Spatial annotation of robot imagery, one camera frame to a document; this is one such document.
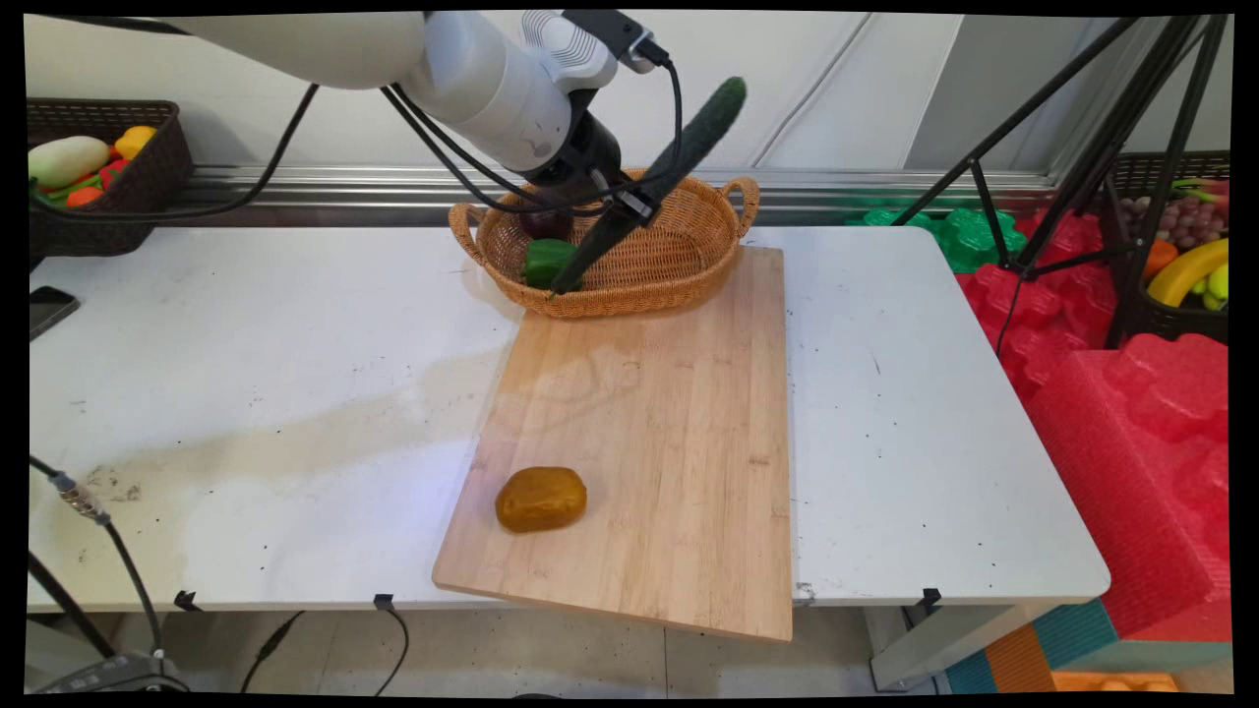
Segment teal and orange foam blocks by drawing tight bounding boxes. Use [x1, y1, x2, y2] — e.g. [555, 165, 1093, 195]
[942, 598, 1232, 695]

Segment long dark green cucumber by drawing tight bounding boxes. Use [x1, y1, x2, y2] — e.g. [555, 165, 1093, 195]
[549, 77, 749, 294]

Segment dark woven fruit basket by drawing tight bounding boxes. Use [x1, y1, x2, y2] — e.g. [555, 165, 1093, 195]
[1109, 150, 1230, 345]

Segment green bell pepper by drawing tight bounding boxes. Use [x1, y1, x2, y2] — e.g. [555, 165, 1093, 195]
[521, 238, 583, 292]

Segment pale white radish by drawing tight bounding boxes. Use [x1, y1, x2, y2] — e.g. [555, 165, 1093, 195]
[28, 136, 111, 191]

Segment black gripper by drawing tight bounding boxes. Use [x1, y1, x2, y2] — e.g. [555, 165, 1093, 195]
[519, 110, 662, 229]

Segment black cable with metal connector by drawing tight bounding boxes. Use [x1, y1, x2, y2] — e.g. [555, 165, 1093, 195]
[28, 454, 166, 658]

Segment black camera tripod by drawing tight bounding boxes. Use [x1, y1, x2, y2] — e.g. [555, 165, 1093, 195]
[890, 14, 1230, 351]

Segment dark woven vegetable basket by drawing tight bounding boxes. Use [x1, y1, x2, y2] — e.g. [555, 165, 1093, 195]
[28, 98, 194, 259]

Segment black power adapter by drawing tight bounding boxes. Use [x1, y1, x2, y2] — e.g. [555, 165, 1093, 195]
[33, 649, 190, 695]

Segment long black sagging cable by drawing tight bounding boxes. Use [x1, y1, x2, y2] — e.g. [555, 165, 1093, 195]
[30, 83, 322, 223]

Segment light wooden cutting board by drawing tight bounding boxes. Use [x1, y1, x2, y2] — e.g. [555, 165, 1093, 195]
[431, 246, 794, 644]

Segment purple grape bunch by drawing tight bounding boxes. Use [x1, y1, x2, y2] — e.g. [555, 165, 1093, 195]
[1119, 194, 1230, 253]

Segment aluminium wall rail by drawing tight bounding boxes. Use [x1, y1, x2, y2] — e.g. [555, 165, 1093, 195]
[182, 163, 1061, 213]

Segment brown potato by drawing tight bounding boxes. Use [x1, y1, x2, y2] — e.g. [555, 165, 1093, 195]
[494, 466, 589, 535]

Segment red foam puzzle tiles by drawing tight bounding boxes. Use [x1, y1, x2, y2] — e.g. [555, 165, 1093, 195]
[956, 208, 1134, 402]

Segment black smartphone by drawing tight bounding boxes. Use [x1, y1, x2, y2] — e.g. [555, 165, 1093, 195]
[30, 285, 82, 342]

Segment yellow banana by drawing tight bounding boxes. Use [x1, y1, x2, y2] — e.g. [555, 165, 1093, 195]
[1147, 238, 1230, 309]

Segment green foam puzzle tiles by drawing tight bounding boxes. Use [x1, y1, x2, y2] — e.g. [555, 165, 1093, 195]
[844, 205, 1030, 275]

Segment white table leg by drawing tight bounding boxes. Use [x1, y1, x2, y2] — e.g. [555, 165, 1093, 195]
[866, 600, 1046, 691]

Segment orange fruit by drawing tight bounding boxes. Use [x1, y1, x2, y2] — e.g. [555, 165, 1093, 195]
[1141, 239, 1180, 285]

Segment oval woven wicker basket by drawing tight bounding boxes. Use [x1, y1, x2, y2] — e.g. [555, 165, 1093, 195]
[449, 168, 760, 320]

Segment green bean pod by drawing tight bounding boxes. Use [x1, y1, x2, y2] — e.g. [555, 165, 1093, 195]
[35, 175, 103, 204]

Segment dark purple round onion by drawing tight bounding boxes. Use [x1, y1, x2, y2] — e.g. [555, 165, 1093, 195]
[519, 208, 573, 242]

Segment black hanging cable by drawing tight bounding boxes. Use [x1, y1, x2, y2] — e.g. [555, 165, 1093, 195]
[372, 593, 411, 697]
[239, 610, 308, 695]

